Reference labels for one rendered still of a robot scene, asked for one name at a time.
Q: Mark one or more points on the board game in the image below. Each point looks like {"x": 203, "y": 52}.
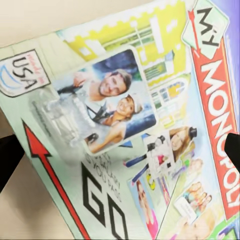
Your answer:
{"x": 125, "y": 119}

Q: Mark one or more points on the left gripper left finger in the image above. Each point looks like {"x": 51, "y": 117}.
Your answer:
{"x": 11, "y": 153}

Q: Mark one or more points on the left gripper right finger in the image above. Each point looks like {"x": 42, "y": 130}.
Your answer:
{"x": 232, "y": 149}

